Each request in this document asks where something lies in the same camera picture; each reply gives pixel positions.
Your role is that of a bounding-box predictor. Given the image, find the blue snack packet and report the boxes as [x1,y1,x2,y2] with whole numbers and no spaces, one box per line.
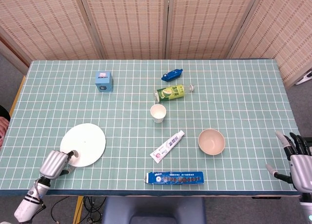
[161,68,183,82]

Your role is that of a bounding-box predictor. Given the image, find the dark blue chair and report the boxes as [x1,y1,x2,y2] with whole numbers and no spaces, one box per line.
[101,196,207,224]

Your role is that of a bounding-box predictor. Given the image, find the bamboo folding screen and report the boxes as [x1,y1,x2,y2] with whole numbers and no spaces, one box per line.
[0,0,312,88]

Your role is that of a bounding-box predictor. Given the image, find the white stand foot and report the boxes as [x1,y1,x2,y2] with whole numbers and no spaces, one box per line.
[295,70,312,86]

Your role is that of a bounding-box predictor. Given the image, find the white pink toothpaste tube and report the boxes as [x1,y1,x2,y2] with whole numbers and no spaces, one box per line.
[149,130,185,164]

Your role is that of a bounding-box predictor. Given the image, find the yellow table frame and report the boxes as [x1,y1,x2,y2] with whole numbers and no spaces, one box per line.
[9,75,85,224]

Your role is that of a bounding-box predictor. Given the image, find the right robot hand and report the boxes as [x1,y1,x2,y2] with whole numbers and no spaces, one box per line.
[265,131,312,193]

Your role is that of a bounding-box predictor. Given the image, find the blue speaker box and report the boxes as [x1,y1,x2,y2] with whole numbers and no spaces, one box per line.
[95,71,114,93]

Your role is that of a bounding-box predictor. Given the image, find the white round plate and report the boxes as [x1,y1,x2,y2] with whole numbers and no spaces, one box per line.
[59,123,107,168]

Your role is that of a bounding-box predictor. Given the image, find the green label tea bottle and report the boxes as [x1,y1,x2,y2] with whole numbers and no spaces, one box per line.
[153,84,196,103]

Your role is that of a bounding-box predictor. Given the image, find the blue cookie box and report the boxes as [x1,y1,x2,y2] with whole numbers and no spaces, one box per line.
[145,171,205,185]

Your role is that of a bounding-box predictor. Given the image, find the person beside table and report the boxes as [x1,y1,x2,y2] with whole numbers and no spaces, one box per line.
[0,104,11,147]

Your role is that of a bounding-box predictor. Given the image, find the white paper cup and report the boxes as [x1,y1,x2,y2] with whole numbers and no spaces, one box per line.
[150,104,167,124]

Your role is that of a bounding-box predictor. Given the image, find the beige bowl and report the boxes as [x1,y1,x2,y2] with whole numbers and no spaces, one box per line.
[197,129,225,156]

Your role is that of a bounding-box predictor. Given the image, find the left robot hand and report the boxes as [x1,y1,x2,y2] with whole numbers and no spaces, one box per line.
[39,149,79,180]

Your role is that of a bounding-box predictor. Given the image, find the black floor cables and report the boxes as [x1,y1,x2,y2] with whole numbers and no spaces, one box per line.
[50,196,108,224]

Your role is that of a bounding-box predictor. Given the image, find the green checked tablecloth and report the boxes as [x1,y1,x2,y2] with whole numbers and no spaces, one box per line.
[0,59,303,197]

